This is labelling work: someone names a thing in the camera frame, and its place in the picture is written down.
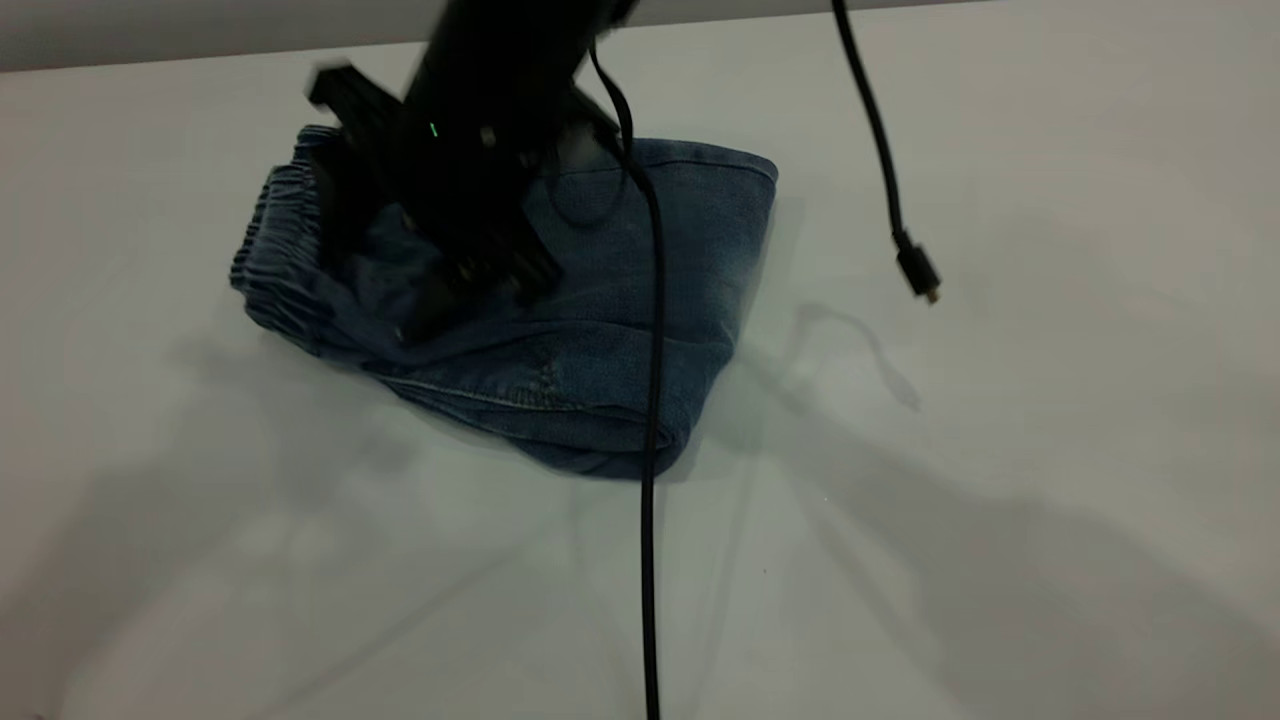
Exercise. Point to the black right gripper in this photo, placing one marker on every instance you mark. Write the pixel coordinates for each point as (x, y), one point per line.
(480, 130)

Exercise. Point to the blue denim shorts with print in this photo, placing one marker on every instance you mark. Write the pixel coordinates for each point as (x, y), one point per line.
(600, 340)

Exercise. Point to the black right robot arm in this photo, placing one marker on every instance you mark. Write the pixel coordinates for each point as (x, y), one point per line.
(540, 12)

